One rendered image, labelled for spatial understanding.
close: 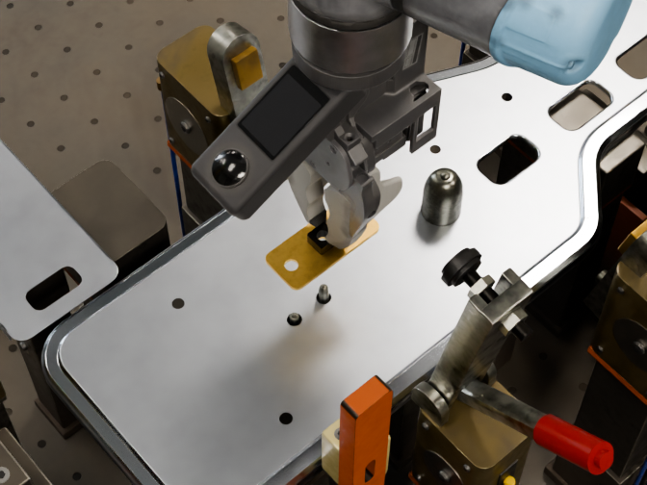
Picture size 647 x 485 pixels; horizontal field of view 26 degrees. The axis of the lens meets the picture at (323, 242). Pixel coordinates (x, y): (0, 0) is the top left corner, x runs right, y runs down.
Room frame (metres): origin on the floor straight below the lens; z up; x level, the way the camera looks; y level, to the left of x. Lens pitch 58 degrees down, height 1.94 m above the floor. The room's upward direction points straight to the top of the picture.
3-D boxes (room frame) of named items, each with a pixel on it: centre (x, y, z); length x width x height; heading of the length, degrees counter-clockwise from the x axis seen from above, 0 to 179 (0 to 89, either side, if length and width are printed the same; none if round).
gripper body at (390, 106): (0.57, -0.02, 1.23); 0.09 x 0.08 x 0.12; 131
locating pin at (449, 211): (0.63, -0.10, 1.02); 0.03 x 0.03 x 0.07
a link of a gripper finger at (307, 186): (0.58, 0.00, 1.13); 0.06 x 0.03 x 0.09; 131
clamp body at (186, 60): (0.75, 0.10, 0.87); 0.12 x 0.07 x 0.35; 41
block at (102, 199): (0.66, 0.19, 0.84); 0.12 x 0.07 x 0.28; 41
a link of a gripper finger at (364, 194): (0.54, -0.02, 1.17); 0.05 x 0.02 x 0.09; 41
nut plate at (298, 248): (0.55, 0.00, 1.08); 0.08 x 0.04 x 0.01; 131
